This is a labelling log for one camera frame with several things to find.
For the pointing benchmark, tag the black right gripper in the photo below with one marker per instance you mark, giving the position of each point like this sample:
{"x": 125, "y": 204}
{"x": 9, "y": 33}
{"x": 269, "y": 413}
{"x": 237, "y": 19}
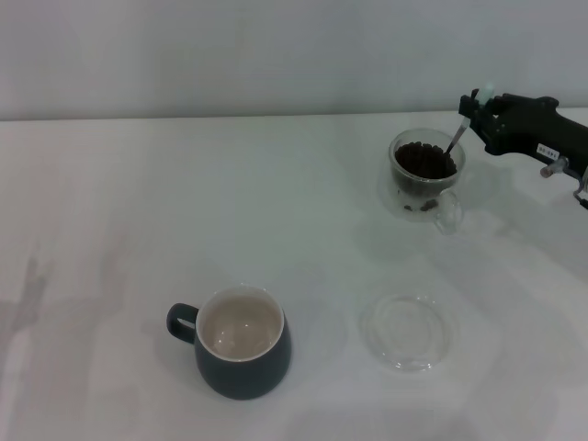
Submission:
{"x": 523, "y": 124}

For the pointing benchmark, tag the coffee bean pile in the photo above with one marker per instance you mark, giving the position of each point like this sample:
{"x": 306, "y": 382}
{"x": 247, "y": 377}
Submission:
{"x": 420, "y": 161}

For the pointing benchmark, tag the clear glass saucer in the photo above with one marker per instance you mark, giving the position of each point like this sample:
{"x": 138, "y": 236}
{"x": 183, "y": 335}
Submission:
{"x": 409, "y": 353}

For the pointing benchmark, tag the dark grey ceramic mug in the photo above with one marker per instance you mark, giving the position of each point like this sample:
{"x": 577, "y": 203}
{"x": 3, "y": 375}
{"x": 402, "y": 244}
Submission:
{"x": 243, "y": 372}

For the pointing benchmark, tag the clear double-wall glass cup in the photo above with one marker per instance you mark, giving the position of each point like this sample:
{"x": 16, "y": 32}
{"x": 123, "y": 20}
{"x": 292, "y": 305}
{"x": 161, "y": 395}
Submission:
{"x": 448, "y": 213}

